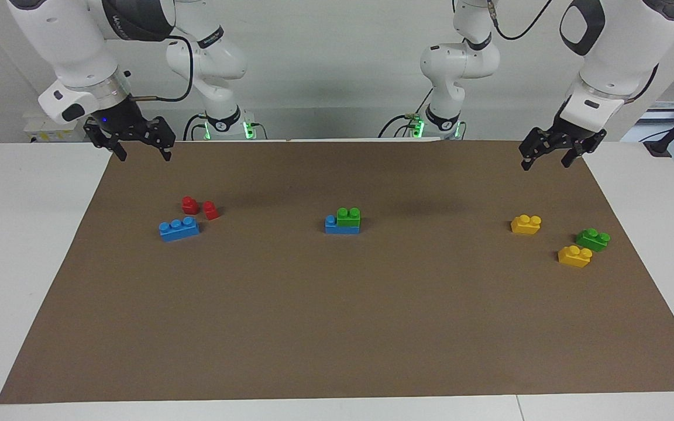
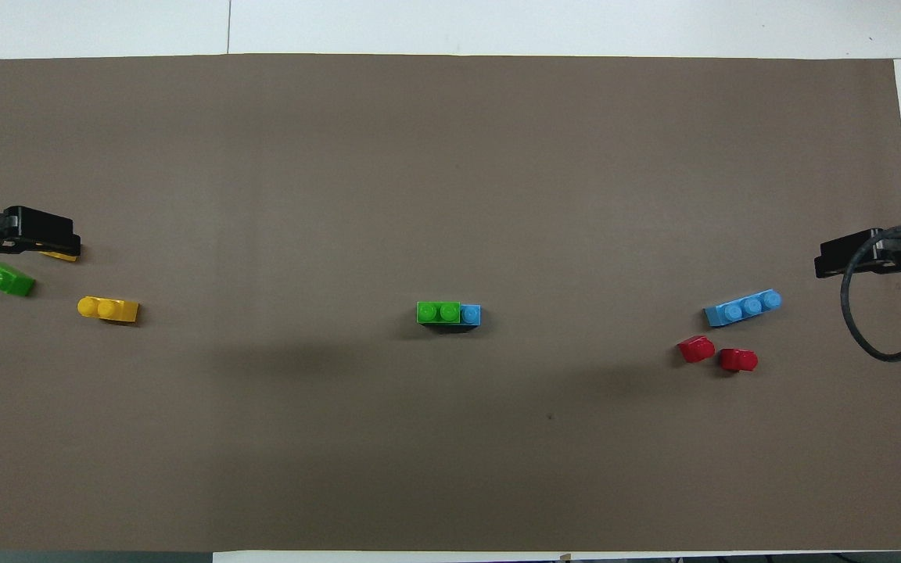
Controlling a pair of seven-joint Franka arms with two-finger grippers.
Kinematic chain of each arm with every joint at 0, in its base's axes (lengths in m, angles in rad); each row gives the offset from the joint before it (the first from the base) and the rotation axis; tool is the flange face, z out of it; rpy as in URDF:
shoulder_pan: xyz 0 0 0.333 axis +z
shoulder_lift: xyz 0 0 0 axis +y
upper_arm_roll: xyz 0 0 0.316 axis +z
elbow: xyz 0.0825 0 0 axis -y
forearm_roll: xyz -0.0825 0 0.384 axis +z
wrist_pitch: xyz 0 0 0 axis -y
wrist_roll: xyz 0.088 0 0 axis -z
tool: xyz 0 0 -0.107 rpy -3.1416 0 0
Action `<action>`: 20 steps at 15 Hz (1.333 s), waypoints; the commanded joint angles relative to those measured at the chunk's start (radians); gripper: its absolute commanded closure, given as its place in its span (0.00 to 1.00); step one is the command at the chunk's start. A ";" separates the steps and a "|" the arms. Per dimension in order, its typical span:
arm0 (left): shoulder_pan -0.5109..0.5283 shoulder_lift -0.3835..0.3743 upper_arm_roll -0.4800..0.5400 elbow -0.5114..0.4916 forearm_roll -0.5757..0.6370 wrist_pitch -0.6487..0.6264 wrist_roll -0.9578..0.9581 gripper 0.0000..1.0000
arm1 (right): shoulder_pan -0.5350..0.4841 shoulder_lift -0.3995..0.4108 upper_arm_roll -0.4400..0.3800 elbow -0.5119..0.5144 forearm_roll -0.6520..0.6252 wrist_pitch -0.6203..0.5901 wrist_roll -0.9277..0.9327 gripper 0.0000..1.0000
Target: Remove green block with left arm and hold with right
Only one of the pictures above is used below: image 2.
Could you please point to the brown table mat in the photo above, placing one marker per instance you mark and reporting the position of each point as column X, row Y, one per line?
column 450, row 172

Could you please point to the yellow two-stud block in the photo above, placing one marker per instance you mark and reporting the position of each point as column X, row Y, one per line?
column 59, row 256
column 109, row 310

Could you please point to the green two-stud block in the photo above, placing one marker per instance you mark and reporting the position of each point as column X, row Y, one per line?
column 438, row 313
column 3, row 280

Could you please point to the red one-stud block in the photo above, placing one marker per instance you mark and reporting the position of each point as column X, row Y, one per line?
column 738, row 360
column 696, row 349

